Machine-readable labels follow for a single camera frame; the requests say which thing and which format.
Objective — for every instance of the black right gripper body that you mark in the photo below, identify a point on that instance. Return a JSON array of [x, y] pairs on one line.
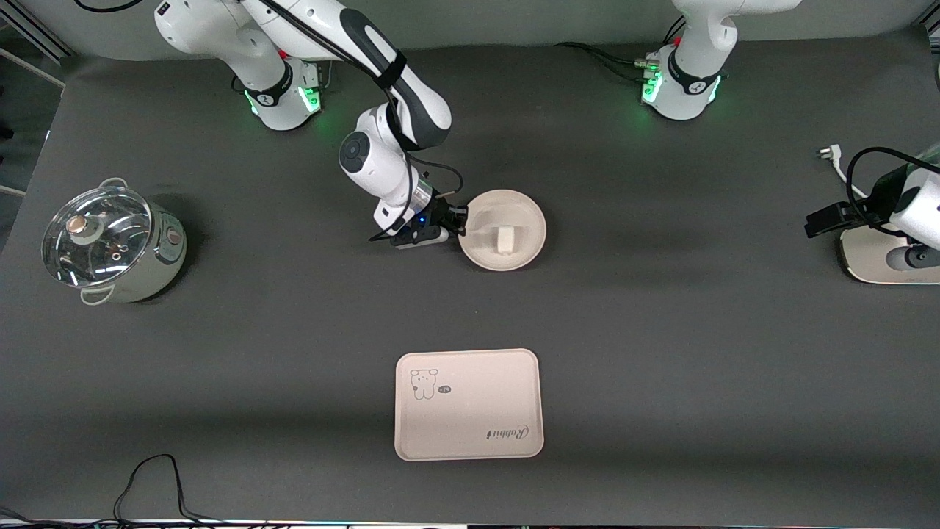
[[443, 212]]

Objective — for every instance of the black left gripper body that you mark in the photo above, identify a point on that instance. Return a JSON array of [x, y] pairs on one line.
[[865, 206]]

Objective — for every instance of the small white bun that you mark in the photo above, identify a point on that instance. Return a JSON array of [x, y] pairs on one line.
[[506, 240]]

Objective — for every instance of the round cream plate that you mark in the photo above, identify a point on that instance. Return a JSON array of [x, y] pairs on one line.
[[514, 213]]

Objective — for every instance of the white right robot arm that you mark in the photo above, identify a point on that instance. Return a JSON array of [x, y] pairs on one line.
[[382, 139]]

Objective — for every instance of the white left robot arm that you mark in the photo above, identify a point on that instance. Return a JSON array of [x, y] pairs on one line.
[[690, 66]]

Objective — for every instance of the cream tray with bear print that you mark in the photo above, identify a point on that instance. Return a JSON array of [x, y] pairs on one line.
[[470, 411]]

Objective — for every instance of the cream toaster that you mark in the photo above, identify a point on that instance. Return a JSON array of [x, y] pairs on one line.
[[874, 264]]

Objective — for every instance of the steel pot with glass lid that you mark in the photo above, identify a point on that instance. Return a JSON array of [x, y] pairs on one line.
[[110, 246]]

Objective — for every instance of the aluminium frame profile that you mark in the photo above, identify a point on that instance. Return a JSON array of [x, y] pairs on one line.
[[33, 29]]

